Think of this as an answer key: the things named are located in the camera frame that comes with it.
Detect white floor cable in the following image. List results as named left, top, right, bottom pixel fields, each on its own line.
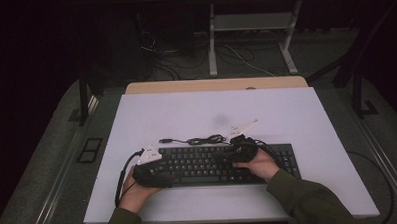
left=223, top=42, right=276, bottom=79

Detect white board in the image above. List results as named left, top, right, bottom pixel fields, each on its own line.
left=79, top=84, right=380, bottom=224

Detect person's left hand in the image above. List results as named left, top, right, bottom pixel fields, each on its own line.
left=117, top=166, right=164, bottom=215

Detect black floor cables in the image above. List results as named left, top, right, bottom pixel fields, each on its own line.
left=137, top=8, right=209, bottom=82

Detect black keyboard cable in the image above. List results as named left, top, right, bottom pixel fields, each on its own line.
left=158, top=133, right=267, bottom=151

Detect black metal stand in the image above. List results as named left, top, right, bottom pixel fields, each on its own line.
left=304, top=0, right=397, bottom=121
left=66, top=73, right=100, bottom=128

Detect white metal desk frame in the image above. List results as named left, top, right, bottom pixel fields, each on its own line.
left=195, top=0, right=354, bottom=79

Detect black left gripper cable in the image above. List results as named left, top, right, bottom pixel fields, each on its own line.
left=112, top=148, right=148, bottom=209

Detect person's right hand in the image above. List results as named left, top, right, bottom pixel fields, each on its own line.
left=232, top=147, right=282, bottom=185

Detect metal floor rail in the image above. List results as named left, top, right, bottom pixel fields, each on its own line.
left=24, top=94, right=104, bottom=224
left=335, top=88, right=397, bottom=208

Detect black keyboard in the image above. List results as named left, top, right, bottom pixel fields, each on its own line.
left=153, top=141, right=303, bottom=190

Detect wooden table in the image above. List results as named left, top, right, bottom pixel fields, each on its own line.
left=124, top=75, right=310, bottom=96

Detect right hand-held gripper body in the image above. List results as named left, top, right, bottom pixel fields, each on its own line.
left=227, top=119, right=260, bottom=164

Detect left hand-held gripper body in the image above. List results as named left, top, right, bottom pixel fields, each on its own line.
left=131, top=143, right=165, bottom=189

